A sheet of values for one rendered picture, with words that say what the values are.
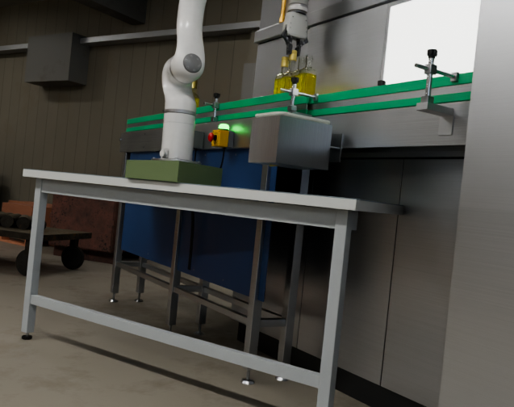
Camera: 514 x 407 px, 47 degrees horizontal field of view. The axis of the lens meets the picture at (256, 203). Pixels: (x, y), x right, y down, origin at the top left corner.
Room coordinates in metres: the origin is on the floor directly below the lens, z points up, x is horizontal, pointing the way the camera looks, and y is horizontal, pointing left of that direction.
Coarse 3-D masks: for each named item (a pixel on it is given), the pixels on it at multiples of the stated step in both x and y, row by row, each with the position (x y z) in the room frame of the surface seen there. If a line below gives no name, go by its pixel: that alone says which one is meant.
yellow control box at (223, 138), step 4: (216, 132) 2.48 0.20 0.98; (220, 132) 2.45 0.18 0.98; (224, 132) 2.46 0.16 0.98; (228, 132) 2.47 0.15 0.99; (232, 132) 2.48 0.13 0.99; (216, 136) 2.47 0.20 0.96; (220, 136) 2.45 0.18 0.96; (224, 136) 2.46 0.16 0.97; (228, 136) 2.48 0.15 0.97; (232, 136) 2.48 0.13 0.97; (216, 140) 2.47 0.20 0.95; (220, 140) 2.45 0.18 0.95; (224, 140) 2.46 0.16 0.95; (228, 140) 2.48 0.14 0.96; (232, 140) 2.49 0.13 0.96; (212, 144) 2.50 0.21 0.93; (216, 144) 2.47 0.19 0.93; (220, 144) 2.46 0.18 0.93; (224, 144) 2.47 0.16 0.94; (228, 144) 2.48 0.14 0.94; (232, 144) 2.49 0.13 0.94; (224, 148) 2.50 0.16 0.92
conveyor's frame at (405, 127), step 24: (240, 120) 2.45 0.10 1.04; (336, 120) 2.08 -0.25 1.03; (360, 120) 1.98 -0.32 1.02; (384, 120) 1.88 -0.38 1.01; (408, 120) 1.79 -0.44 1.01; (432, 120) 1.72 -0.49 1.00; (456, 120) 1.64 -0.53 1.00; (120, 144) 3.67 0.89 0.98; (144, 144) 3.33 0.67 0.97; (240, 144) 2.44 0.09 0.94; (360, 144) 1.97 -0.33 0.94; (384, 144) 1.87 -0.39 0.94; (408, 144) 1.78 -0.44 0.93; (432, 144) 1.71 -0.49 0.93; (456, 144) 1.64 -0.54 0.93; (264, 168) 2.28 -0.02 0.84
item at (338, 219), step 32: (64, 192) 2.48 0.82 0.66; (96, 192) 2.38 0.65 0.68; (128, 192) 2.28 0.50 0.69; (160, 192) 2.19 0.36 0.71; (32, 224) 2.58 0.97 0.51; (320, 224) 1.82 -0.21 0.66; (352, 224) 1.81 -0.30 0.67; (32, 256) 2.57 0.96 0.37; (32, 288) 2.57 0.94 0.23; (32, 320) 2.59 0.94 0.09; (96, 320) 2.34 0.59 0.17; (128, 320) 2.27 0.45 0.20; (224, 352) 1.99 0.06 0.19; (320, 384) 1.78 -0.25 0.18
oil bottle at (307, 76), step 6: (300, 72) 2.34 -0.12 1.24; (306, 72) 2.31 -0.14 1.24; (312, 72) 2.32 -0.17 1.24; (300, 78) 2.33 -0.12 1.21; (306, 78) 2.31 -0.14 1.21; (312, 78) 2.32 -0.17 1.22; (300, 84) 2.33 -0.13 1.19; (306, 84) 2.31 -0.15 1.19; (312, 84) 2.32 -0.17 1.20; (300, 90) 2.33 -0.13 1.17; (306, 90) 2.31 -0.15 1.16; (312, 90) 2.33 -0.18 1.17
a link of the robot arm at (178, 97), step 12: (168, 60) 2.25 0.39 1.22; (168, 72) 2.22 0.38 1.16; (168, 84) 2.25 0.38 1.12; (180, 84) 2.24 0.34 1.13; (168, 96) 2.20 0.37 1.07; (180, 96) 2.18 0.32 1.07; (192, 96) 2.26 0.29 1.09; (168, 108) 2.18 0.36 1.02; (180, 108) 2.17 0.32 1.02; (192, 108) 2.20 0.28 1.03
